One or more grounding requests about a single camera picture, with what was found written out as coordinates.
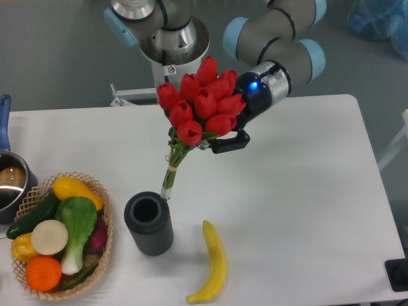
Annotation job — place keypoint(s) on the red tulip bouquet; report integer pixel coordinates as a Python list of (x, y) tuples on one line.
[(205, 107)]

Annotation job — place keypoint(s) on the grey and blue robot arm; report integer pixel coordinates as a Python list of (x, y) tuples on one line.
[(273, 37)]

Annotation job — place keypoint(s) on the woven bamboo basket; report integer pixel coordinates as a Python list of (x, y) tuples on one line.
[(32, 199)]

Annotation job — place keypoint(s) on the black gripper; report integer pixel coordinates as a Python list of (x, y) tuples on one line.
[(263, 86)]

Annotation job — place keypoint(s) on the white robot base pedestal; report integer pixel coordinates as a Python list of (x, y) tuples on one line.
[(172, 54)]

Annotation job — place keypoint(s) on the green bok choy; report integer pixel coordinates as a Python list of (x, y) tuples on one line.
[(79, 215)]

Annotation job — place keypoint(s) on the purple sweet potato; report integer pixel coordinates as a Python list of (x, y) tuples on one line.
[(98, 238)]

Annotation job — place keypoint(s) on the blue handled saucepan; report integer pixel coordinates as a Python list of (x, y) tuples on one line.
[(16, 177)]

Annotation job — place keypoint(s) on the green chili pepper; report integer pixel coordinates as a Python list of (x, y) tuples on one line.
[(80, 277)]

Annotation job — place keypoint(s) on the dark grey ribbed vase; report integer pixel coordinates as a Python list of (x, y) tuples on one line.
[(147, 217)]

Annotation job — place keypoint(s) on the black device at edge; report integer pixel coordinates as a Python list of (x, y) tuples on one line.
[(397, 274)]

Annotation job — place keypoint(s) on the blue plastic bag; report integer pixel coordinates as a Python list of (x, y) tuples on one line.
[(381, 20)]

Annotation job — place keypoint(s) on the white metal frame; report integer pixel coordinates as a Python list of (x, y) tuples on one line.
[(397, 143)]

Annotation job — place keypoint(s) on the yellow squash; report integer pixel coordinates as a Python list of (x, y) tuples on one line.
[(66, 187)]

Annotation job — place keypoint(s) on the dark green cucumber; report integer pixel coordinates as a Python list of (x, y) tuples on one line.
[(42, 212)]

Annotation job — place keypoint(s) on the yellow banana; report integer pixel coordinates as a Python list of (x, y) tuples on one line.
[(218, 267)]

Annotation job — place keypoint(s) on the orange fruit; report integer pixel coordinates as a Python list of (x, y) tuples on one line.
[(43, 273)]

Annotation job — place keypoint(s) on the yellow bell pepper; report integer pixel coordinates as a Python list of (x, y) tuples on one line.
[(22, 248)]

